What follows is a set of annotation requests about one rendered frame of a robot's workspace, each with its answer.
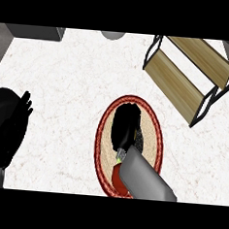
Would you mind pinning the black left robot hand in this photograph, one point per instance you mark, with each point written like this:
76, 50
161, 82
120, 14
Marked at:
5, 127

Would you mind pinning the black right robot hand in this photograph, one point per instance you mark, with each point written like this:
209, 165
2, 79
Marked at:
125, 127

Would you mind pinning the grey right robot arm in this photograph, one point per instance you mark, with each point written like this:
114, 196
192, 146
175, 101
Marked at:
147, 179

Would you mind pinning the dark speckled squash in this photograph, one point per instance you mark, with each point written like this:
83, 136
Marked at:
139, 141

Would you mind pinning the oval red-rimmed woven placemat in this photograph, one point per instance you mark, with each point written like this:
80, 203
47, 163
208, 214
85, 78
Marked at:
152, 135

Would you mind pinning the black-framed wooden tiered shelf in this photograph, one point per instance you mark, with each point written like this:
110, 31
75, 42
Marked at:
177, 85

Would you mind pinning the red round vegetable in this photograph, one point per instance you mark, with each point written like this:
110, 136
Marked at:
116, 181

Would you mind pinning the grey round object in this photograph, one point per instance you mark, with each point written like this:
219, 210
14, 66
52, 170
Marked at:
113, 35

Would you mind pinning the grey box appliance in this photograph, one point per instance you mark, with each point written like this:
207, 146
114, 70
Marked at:
35, 31

